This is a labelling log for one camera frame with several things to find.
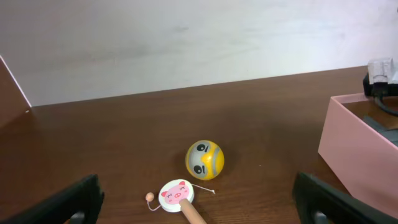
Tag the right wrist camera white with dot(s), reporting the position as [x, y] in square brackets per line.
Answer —
[382, 70]

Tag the yellow grey face ball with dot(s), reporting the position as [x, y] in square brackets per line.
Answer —
[204, 160]

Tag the pink cardboard box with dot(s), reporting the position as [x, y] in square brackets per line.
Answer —
[364, 160]

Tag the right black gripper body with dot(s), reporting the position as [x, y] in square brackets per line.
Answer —
[379, 89]

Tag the pig face rattle drum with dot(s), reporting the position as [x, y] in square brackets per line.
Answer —
[177, 196]

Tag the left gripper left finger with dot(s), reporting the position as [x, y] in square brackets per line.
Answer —
[79, 203]

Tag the yellow grey toy truck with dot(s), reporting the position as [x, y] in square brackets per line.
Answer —
[389, 134]

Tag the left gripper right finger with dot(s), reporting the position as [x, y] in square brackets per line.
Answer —
[318, 202]

